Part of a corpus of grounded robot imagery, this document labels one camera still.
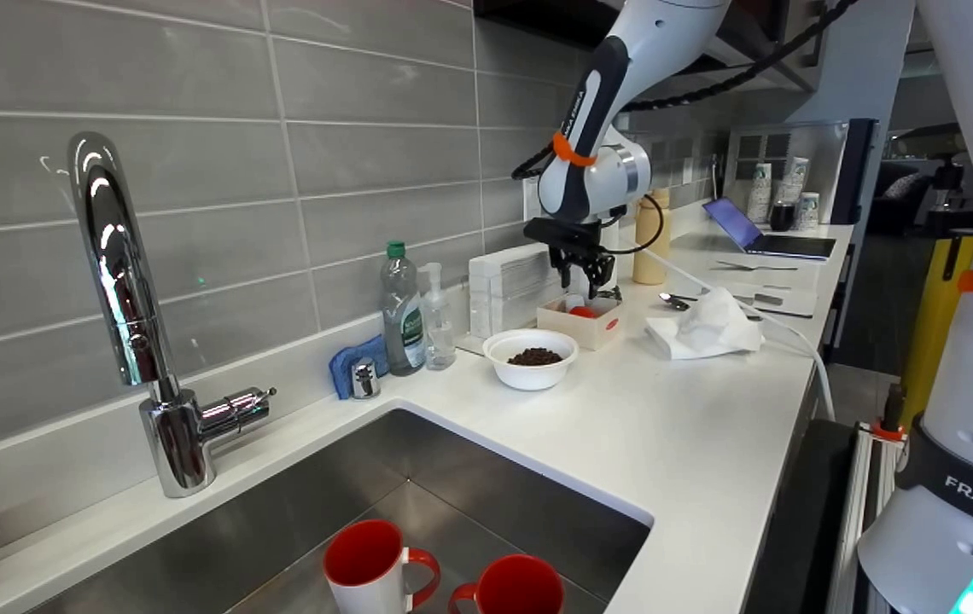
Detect stainless steel sink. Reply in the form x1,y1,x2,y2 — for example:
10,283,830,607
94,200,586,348
28,407,654,614

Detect crumpled white cloth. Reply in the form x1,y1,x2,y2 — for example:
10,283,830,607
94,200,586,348
643,283,767,366

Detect brown coffee beans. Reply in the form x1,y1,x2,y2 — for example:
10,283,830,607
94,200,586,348
506,343,565,367

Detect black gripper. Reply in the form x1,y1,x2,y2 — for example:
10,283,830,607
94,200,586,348
522,215,626,302

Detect yellow post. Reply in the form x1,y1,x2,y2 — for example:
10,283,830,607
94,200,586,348
899,232,973,430

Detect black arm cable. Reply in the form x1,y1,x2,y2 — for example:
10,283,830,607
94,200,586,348
619,0,858,117

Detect beige cylinder canister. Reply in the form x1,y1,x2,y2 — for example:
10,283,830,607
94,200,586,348
631,185,675,286

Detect clear soap dispenser bottle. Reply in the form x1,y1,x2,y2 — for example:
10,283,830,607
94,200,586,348
415,259,461,371

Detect chrome kitchen faucet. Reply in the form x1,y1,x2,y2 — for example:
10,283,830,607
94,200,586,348
69,134,280,501

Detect small chrome knob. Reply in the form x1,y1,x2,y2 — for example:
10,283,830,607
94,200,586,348
348,357,382,399

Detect laptop with blue screen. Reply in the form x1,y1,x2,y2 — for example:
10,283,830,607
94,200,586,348
698,198,838,261

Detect small white background bottle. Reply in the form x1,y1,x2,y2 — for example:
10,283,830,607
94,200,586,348
795,186,825,234

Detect white bottle dark base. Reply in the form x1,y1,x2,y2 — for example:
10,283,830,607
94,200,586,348
772,153,813,234

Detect white bowl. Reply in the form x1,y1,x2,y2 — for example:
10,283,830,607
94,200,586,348
481,327,581,396

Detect white rectangular box stack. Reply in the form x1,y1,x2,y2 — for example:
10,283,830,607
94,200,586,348
463,240,557,340

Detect blue sponge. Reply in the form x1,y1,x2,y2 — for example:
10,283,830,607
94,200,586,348
324,333,392,402

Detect white cable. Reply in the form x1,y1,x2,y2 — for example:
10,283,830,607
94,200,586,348
754,302,838,422

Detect white mug red inside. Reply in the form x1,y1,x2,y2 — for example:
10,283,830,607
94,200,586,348
448,554,565,614
321,517,444,614

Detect green label dish soap bottle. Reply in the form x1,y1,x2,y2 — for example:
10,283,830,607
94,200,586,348
379,240,431,374

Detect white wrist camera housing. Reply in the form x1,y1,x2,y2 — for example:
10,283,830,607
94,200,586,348
590,143,654,221

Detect white open box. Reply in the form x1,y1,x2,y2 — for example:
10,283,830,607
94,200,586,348
531,298,628,355

